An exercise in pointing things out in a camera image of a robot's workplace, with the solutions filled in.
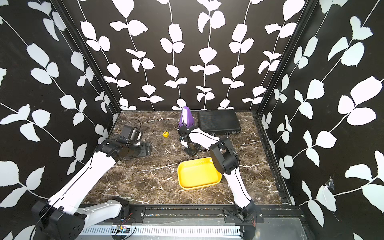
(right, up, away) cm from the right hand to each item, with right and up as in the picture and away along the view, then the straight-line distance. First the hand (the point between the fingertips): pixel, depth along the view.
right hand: (193, 150), depth 98 cm
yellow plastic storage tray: (+3, -12, -10) cm, 16 cm away
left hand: (-25, +5, -20) cm, 32 cm away
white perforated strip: (-15, -34, -28) cm, 46 cm away
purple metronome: (-5, +21, +3) cm, 22 cm away
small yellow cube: (-20, +11, +6) cm, 24 cm away
